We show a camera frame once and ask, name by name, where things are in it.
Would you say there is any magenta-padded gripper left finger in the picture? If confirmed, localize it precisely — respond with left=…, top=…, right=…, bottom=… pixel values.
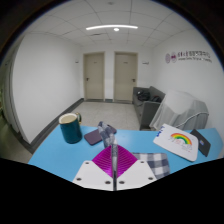
left=72, top=145, right=116, bottom=192

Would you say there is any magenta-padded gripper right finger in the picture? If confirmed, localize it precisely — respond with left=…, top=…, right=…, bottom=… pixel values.
left=114, top=144, right=158, bottom=192

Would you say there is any grey white checkered towel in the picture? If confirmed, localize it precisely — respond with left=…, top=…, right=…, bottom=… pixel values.
left=97, top=120, right=171, bottom=180

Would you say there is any purple flat notebook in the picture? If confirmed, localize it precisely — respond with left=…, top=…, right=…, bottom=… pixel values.
left=83, top=125, right=118, bottom=147

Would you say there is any white rainbow print mouse pad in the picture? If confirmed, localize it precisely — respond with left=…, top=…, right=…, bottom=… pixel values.
left=152, top=123, right=200, bottom=163

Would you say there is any grey sofa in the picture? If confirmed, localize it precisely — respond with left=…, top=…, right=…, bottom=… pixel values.
left=131, top=85, right=167, bottom=131

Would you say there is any black bag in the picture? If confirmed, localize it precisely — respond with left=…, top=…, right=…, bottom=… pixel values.
left=136, top=90, right=151, bottom=102

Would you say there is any white sheet covered furniture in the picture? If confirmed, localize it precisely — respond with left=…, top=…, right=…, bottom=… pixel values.
left=148, top=88, right=210, bottom=132

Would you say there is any black flat device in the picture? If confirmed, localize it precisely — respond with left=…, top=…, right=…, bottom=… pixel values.
left=189, top=128, right=212, bottom=158

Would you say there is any beige door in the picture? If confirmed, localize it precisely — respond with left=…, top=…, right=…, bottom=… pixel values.
left=82, top=51, right=106, bottom=101
left=113, top=51, right=139, bottom=103

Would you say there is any long ceiling light strip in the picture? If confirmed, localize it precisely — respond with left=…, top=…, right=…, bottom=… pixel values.
left=85, top=23, right=139, bottom=32

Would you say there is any teal mug with gold handle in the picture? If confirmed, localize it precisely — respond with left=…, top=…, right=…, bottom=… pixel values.
left=58, top=111, right=83, bottom=145

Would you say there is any wall logo sign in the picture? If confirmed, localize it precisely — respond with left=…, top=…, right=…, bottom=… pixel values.
left=164, top=49, right=214, bottom=65

